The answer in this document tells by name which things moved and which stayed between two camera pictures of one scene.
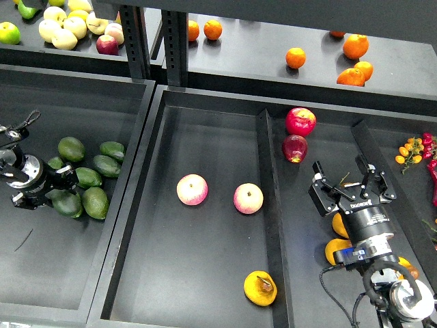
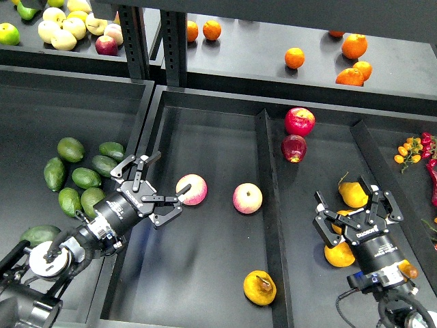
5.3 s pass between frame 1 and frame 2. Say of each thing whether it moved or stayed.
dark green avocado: moved
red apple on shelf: stayed
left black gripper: moved
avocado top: stayed
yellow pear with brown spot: stayed
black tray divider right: stayed
